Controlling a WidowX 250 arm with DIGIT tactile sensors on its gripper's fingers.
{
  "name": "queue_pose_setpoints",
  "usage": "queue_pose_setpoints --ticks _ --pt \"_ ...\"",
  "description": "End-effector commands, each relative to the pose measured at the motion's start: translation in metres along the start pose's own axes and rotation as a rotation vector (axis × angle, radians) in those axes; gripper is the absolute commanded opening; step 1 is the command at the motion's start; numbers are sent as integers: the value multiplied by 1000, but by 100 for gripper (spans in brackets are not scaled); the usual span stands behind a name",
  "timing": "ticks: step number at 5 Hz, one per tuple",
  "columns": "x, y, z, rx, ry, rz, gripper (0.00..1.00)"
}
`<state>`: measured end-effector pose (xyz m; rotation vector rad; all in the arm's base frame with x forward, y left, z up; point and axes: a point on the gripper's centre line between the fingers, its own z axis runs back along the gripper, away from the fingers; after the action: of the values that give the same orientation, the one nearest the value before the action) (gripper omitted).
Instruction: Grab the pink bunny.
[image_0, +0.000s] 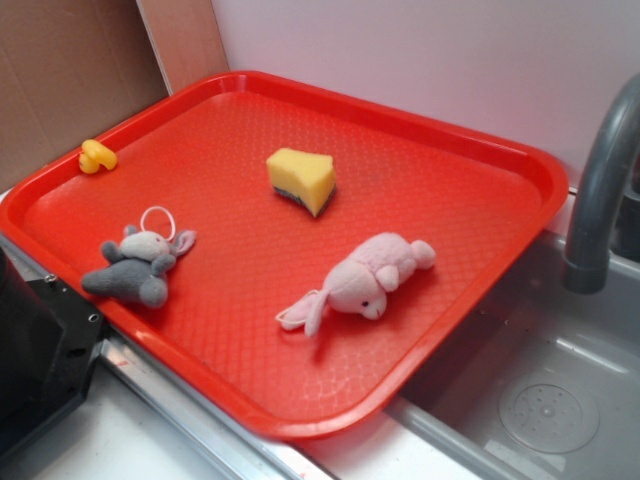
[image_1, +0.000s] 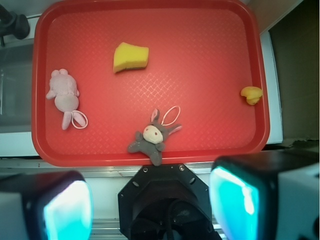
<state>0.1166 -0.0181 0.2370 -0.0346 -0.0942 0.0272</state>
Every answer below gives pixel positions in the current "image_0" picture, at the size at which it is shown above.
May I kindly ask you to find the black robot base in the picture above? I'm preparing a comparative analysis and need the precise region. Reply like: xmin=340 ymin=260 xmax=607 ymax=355
xmin=1 ymin=253 xmax=105 ymax=460

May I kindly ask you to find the pink plush bunny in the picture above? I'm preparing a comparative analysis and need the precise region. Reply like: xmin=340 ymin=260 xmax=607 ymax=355
xmin=276 ymin=232 xmax=436 ymax=337

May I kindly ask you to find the grey plush bunny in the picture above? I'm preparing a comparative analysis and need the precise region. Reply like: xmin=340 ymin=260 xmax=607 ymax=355
xmin=81 ymin=206 xmax=197 ymax=309

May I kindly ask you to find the red plastic tray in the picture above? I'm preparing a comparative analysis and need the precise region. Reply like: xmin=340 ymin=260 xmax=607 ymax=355
xmin=1 ymin=72 xmax=568 ymax=440

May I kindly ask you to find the yellow sponge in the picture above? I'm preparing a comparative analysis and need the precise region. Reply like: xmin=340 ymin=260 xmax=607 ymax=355
xmin=266 ymin=148 xmax=336 ymax=218

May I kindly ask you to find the yellow rubber duck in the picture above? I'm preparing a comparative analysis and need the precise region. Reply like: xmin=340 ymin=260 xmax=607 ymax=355
xmin=78 ymin=139 xmax=118 ymax=174

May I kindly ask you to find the grey toy sink basin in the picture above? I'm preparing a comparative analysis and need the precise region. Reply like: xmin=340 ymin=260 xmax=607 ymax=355
xmin=388 ymin=233 xmax=639 ymax=479

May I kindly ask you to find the brown cardboard panel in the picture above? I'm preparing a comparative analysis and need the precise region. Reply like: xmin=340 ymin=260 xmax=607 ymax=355
xmin=1 ymin=1 xmax=167 ymax=190

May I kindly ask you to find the grey toy faucet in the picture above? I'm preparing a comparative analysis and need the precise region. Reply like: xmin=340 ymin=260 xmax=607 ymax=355
xmin=562 ymin=75 xmax=639 ymax=294

